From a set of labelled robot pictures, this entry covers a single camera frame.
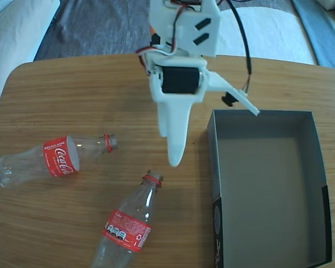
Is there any black camera cable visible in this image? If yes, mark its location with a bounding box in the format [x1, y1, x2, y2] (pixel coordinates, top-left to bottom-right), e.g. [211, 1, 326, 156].
[217, 0, 253, 93]

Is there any small black camera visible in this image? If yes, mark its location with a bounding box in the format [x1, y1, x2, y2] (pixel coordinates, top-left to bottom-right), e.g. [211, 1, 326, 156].
[221, 92, 238, 108]

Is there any clear bottle Coca-Cola script label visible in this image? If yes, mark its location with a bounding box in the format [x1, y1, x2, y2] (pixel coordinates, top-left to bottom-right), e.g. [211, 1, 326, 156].
[0, 133, 119, 188]

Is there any dark grey rug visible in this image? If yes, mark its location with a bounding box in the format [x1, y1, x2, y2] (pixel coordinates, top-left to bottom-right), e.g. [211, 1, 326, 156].
[33, 0, 296, 61]

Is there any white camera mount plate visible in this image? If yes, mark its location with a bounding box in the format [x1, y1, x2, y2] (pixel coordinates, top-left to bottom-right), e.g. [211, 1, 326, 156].
[208, 71, 262, 117]

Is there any grey cardboard box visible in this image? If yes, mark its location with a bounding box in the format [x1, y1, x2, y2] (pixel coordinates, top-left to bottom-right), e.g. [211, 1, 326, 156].
[206, 109, 333, 268]

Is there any blue cloth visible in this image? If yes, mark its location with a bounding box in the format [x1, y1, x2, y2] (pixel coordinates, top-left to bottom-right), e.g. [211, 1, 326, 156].
[291, 0, 335, 70]

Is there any orange black table clamp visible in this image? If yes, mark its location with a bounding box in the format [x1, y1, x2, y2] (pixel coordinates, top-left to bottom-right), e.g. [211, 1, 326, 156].
[149, 24, 161, 48]

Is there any clear bottle Coke text label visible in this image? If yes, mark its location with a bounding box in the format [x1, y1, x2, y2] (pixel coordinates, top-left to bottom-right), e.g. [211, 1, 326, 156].
[90, 169, 165, 268]

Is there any light sofa cushion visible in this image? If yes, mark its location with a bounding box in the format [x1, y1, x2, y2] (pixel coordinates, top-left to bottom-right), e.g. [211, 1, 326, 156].
[0, 0, 61, 98]

